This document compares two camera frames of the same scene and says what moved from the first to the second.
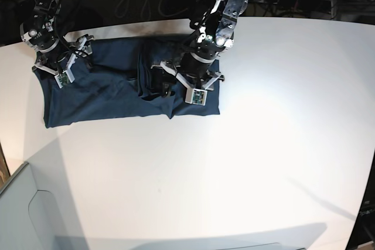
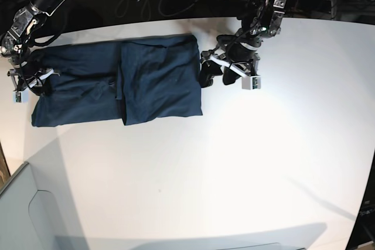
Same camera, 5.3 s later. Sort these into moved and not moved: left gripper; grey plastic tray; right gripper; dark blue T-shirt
Moved: right gripper; dark blue T-shirt; left gripper
Not moved: grey plastic tray
